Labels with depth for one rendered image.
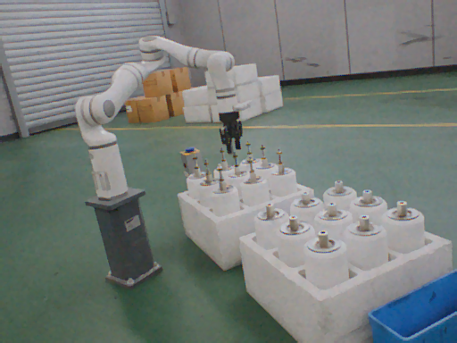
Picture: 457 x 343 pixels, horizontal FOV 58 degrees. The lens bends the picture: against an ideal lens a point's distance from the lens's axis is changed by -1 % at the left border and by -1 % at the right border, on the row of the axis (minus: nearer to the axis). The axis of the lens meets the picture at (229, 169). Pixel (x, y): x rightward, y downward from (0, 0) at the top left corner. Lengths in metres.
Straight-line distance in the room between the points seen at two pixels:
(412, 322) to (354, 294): 0.18
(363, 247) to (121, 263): 0.79
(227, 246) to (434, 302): 0.63
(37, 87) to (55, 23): 1.03
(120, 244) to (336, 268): 0.74
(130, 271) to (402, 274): 0.84
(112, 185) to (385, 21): 5.63
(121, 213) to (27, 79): 5.40
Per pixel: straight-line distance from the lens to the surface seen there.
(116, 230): 1.38
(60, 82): 6.86
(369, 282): 0.97
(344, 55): 6.81
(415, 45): 6.46
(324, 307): 0.92
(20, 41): 6.71
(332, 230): 1.07
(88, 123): 1.35
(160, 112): 5.34
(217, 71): 1.44
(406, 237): 1.07
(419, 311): 1.08
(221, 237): 1.36
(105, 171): 1.35
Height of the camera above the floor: 0.69
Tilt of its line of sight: 16 degrees down
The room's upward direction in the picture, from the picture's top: 9 degrees counter-clockwise
